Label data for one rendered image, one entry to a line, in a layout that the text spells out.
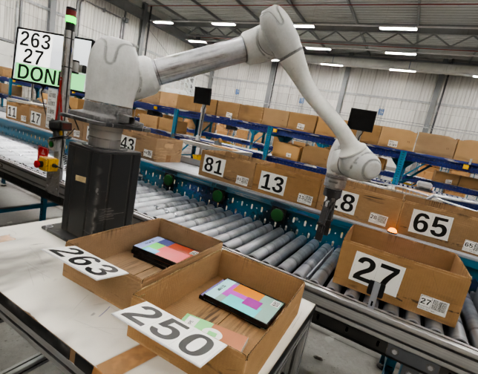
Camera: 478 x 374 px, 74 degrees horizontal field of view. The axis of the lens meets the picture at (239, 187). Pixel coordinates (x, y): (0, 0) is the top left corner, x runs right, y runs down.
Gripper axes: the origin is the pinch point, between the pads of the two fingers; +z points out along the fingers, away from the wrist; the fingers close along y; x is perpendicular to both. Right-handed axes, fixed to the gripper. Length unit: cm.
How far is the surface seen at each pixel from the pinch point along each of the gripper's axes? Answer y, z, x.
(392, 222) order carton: -29.2, -7.7, 24.9
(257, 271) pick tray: 53, 3, -6
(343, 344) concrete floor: -67, 86, 17
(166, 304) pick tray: 78, 9, -18
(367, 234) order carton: -7.2, -3.4, 17.4
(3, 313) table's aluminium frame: 100, 16, -49
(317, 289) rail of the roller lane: 30.7, 11.3, 8.8
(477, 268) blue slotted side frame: -23, 0, 60
